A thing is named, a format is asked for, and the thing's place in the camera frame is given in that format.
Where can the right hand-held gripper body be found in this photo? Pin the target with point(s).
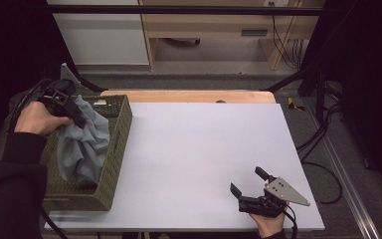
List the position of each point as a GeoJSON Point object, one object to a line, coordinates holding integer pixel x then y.
{"type": "Point", "coordinates": [285, 194]}

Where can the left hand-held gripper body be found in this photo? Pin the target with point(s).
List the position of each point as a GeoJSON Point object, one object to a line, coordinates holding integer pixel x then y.
{"type": "Point", "coordinates": [57, 98]}

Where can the grey cloth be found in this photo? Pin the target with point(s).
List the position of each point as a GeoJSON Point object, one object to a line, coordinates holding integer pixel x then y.
{"type": "Point", "coordinates": [83, 149]}

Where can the green woven basket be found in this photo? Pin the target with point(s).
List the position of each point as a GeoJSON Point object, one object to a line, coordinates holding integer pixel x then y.
{"type": "Point", "coordinates": [112, 166]}

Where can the person's left hand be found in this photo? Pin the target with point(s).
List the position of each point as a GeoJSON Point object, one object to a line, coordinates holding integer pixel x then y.
{"type": "Point", "coordinates": [35, 119]}

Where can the person's right hand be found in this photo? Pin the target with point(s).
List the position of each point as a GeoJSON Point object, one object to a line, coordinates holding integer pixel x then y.
{"type": "Point", "coordinates": [270, 225]}

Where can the black slanted stand leg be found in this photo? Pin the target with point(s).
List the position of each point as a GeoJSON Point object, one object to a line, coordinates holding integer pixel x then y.
{"type": "Point", "coordinates": [288, 79]}
{"type": "Point", "coordinates": [86, 81]}

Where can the white cabinet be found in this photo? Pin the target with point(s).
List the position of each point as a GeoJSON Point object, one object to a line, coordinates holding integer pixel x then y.
{"type": "Point", "coordinates": [102, 40]}

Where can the yellow and black tool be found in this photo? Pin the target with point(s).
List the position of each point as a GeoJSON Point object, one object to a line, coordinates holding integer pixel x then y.
{"type": "Point", "coordinates": [291, 103]}

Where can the dark object under desk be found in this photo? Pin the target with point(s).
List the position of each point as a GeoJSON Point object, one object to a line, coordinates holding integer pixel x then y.
{"type": "Point", "coordinates": [184, 42]}

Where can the wooden desk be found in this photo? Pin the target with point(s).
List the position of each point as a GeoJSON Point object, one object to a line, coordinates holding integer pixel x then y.
{"type": "Point", "coordinates": [205, 25]}

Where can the metal floor rail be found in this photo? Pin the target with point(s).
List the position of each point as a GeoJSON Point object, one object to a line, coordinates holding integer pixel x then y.
{"type": "Point", "coordinates": [348, 186]}

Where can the black horizontal frame bar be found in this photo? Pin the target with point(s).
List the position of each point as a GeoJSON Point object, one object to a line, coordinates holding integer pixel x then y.
{"type": "Point", "coordinates": [179, 10]}

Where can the white wall outlet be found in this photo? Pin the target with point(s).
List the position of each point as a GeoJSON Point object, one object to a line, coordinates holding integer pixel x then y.
{"type": "Point", "coordinates": [275, 2]}

